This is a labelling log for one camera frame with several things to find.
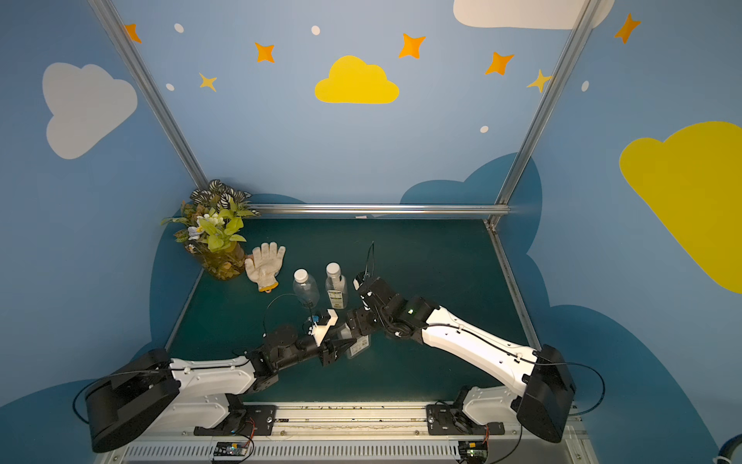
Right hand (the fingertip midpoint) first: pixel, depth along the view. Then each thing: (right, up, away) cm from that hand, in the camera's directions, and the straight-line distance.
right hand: (363, 312), depth 78 cm
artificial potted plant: (-48, +25, +10) cm, 55 cm away
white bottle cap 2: (-9, +11, +5) cm, 15 cm away
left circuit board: (-33, -33, -6) cm, 47 cm away
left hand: (-3, -5, 0) cm, 6 cm away
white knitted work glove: (-37, +11, +27) cm, 48 cm away
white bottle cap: (-19, +9, +8) cm, 23 cm away
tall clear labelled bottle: (-10, +5, +18) cm, 21 cm away
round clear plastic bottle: (-20, +3, +20) cm, 29 cm away
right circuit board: (+28, -34, -6) cm, 45 cm away
